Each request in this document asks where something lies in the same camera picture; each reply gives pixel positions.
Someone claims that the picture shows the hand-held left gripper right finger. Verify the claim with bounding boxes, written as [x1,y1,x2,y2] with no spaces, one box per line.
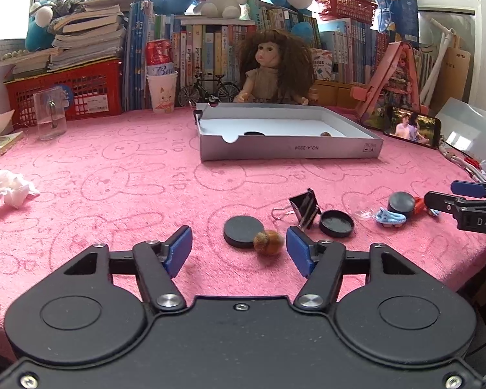
[285,226,424,313]

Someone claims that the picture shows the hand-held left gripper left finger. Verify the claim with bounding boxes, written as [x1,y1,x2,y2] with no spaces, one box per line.
[62,226,194,313]

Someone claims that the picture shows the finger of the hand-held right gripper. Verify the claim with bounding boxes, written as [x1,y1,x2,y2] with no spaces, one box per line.
[424,191,467,216]
[450,180,486,200]

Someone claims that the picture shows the small blue toy shoe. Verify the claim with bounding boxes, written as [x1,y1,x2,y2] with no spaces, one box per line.
[373,207,408,228]

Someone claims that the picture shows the shallow grey cardboard box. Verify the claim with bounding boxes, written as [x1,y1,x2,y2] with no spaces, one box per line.
[194,102,385,162]

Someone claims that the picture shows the smartphone with lit screen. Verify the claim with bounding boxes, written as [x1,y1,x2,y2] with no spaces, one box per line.
[383,106,442,147]

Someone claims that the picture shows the pink rabbit print towel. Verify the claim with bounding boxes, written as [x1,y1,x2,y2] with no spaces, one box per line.
[0,105,486,363]

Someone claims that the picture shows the pink toy house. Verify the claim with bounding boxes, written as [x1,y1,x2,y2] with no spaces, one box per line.
[354,42,428,131]

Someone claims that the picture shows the white plastic pipes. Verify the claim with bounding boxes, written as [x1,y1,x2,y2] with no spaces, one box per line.
[419,18,461,106]

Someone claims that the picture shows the wooden drawer unit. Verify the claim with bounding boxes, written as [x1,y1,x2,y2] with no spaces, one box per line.
[309,80,374,110]

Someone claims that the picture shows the white cat print paper cup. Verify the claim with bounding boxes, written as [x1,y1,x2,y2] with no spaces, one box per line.
[146,72,178,114]

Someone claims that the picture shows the black miniature bicycle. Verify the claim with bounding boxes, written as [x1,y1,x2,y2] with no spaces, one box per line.
[177,70,241,108]

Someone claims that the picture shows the row of blue-spined upright books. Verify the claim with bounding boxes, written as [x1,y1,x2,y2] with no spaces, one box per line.
[247,0,436,87]

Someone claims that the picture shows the crumpled white tissue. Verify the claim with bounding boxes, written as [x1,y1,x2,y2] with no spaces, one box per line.
[0,170,41,216]

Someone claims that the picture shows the red plastic crate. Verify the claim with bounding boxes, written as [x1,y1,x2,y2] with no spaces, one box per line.
[4,59,124,124]

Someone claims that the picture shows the clear glass mug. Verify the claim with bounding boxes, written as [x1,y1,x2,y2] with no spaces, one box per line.
[33,87,68,142]

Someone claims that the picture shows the curly brown hair doll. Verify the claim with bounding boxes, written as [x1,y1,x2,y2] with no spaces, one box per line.
[233,30,315,106]

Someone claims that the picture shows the row of colourful upright books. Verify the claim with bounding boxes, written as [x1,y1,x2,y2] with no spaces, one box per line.
[154,14,257,95]

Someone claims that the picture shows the red beverage can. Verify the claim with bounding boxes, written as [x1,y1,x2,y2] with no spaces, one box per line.
[145,39,174,76]

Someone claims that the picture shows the row of thin blue books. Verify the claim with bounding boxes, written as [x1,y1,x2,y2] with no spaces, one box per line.
[123,0,155,112]

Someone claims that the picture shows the open book with green edge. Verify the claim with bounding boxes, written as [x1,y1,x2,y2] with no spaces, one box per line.
[0,129,25,169]

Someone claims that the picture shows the red plastic basket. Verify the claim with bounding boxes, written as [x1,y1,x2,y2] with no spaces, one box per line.
[315,0,378,25]

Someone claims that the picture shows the stack of lying books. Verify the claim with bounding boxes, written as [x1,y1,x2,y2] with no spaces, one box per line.
[0,0,127,80]

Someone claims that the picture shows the blue and white plush toy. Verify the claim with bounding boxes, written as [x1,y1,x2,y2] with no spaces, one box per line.
[24,0,58,52]

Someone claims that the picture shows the bundle of white cables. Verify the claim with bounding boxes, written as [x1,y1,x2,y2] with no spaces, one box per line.
[439,145,486,183]

